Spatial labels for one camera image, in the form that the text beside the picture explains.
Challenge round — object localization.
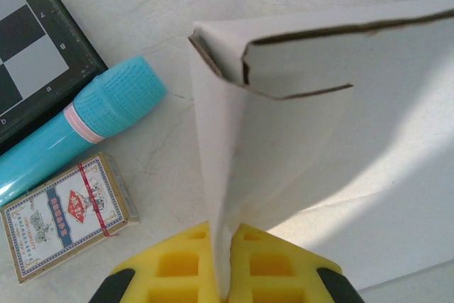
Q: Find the playing card box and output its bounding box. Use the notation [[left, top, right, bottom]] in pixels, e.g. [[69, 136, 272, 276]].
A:
[[0, 152, 140, 285]]

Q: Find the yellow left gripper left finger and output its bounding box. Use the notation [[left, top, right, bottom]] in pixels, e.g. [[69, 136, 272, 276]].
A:
[[88, 221, 223, 303]]

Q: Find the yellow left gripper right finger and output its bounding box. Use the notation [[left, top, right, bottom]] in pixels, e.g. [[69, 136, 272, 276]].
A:
[[228, 223, 366, 303]]

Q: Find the white paper box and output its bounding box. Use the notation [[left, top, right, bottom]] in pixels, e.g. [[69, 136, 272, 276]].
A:
[[187, 0, 454, 299]]

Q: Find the teal marker pen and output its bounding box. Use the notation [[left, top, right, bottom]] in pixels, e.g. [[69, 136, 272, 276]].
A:
[[0, 55, 168, 208]]

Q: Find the black and grey chessboard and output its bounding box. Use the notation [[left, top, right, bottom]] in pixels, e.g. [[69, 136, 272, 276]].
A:
[[0, 0, 109, 157]]

